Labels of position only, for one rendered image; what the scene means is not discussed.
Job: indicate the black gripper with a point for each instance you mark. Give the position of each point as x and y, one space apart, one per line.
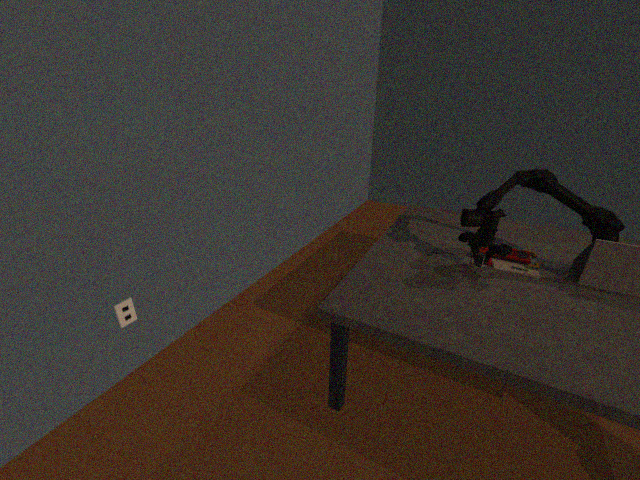
501 250

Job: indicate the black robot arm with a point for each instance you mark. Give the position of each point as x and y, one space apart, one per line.
603 223

